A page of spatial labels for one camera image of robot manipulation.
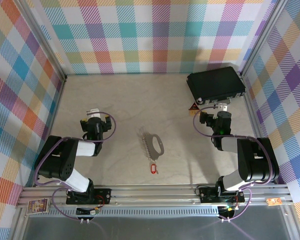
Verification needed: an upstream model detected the aluminium frame post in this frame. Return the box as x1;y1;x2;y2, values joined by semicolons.
16;0;68;82
239;0;288;77

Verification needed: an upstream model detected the black briefcase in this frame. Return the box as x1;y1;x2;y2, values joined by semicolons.
186;66;247;105

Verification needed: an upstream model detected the colourful picture card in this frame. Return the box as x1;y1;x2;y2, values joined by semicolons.
26;197;51;216

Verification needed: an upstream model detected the silver key holder with rings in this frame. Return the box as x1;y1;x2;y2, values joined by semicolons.
139;126;166;161

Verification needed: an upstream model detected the small black connector board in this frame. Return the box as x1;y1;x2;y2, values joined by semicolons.
218;204;238;219
75;206;101;218

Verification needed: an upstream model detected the red key tag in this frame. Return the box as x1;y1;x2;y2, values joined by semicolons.
148;163;162;175

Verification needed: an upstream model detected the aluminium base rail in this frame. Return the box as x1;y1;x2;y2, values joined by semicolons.
16;184;295;216

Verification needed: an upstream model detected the slotted grey cable duct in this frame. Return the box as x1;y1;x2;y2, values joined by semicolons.
52;207;221;216

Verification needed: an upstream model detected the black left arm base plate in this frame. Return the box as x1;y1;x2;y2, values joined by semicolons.
66;187;113;207

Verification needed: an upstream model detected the grey metal sheet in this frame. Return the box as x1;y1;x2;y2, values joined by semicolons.
22;214;292;240

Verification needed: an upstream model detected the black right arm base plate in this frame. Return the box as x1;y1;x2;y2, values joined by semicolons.
198;186;246;205

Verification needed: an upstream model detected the aluminium side rail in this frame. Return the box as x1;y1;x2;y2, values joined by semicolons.
31;74;68;188
241;73;276;186

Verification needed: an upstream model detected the wooden block with triangle sign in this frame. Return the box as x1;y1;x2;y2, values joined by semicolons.
188;101;200;117

